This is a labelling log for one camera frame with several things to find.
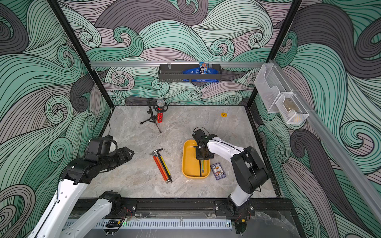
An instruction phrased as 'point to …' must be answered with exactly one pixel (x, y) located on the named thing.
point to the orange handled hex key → (162, 168)
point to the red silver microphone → (160, 103)
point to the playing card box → (218, 171)
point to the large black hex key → (200, 167)
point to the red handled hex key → (159, 167)
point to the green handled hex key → (202, 165)
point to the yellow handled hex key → (165, 165)
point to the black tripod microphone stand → (154, 109)
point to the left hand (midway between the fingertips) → (129, 153)
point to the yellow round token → (223, 114)
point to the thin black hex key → (163, 164)
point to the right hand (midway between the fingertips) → (204, 156)
